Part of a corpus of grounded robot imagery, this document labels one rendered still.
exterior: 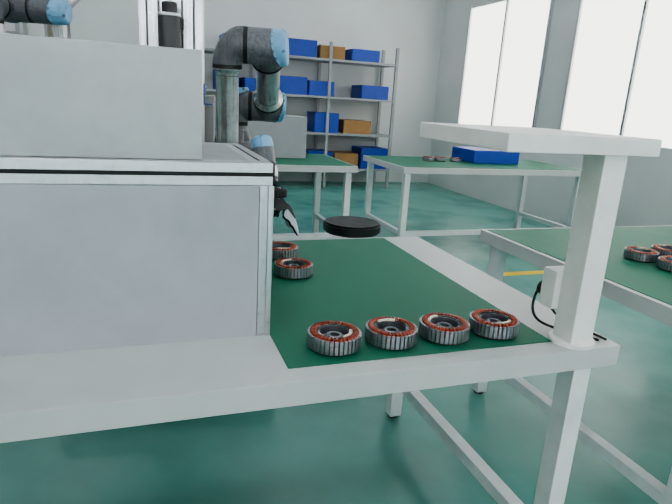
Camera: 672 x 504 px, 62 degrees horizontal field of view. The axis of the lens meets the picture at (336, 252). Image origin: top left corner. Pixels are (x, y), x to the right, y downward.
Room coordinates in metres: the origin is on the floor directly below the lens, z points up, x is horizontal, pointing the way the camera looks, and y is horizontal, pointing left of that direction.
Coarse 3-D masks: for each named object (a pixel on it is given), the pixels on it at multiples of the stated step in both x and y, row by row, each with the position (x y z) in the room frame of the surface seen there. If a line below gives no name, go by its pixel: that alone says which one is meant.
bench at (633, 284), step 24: (480, 240) 2.31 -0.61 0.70; (504, 240) 2.15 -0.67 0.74; (528, 240) 2.15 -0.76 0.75; (552, 240) 2.18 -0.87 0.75; (624, 240) 2.26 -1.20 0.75; (648, 240) 2.29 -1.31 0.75; (504, 264) 2.26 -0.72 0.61; (552, 264) 1.89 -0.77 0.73; (624, 264) 1.87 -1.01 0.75; (648, 264) 1.89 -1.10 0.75; (624, 288) 1.59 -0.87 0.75; (648, 288) 1.60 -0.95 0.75; (648, 312) 1.50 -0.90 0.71; (480, 384) 2.25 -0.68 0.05; (528, 384) 2.00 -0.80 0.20; (600, 456) 1.60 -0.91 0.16; (624, 456) 1.55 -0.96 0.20; (648, 480) 1.44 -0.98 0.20
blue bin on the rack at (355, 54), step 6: (348, 54) 8.31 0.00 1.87; (354, 54) 8.18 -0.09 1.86; (360, 54) 8.22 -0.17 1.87; (366, 54) 8.25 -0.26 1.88; (372, 54) 8.28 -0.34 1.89; (378, 54) 8.31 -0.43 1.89; (354, 60) 8.19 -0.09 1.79; (360, 60) 8.22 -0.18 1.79; (366, 60) 8.25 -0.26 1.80; (372, 60) 8.28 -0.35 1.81; (378, 60) 8.31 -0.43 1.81
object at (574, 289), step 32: (448, 128) 1.23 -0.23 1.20; (480, 128) 1.15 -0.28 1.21; (512, 128) 1.28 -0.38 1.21; (544, 128) 1.44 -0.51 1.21; (608, 160) 1.13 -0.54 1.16; (608, 192) 1.14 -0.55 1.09; (576, 224) 1.17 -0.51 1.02; (608, 224) 1.15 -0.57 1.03; (576, 256) 1.16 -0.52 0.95; (544, 288) 1.21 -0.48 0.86; (576, 288) 1.14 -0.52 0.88; (576, 320) 1.13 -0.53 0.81
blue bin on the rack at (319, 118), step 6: (312, 114) 8.13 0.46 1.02; (318, 114) 8.02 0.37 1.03; (324, 114) 8.05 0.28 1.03; (330, 114) 8.08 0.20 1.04; (336, 114) 8.11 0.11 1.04; (312, 120) 8.11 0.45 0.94; (318, 120) 8.02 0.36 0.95; (324, 120) 8.05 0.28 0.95; (330, 120) 8.08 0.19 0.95; (336, 120) 8.11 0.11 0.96; (312, 126) 8.10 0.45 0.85; (318, 126) 8.03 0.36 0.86; (324, 126) 8.06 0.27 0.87; (330, 126) 8.09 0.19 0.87; (336, 126) 8.12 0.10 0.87; (324, 132) 8.06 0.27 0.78; (330, 132) 8.09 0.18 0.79; (336, 132) 8.12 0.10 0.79
